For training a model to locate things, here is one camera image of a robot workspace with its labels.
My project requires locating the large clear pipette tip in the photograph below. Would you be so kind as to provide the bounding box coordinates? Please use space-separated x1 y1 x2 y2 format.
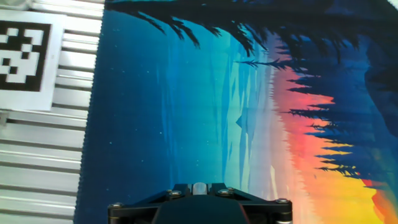
192 182 208 196

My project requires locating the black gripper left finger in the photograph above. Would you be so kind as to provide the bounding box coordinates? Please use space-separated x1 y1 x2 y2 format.
107 183 194 224

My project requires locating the black white marker sheet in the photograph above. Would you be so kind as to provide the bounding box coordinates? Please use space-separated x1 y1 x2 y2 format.
0 9 68 112

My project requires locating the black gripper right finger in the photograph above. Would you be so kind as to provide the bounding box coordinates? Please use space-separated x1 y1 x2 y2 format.
206 182 294 224

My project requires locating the forest sunset printed cloth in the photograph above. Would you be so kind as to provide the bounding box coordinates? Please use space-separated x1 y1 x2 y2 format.
73 0 398 224

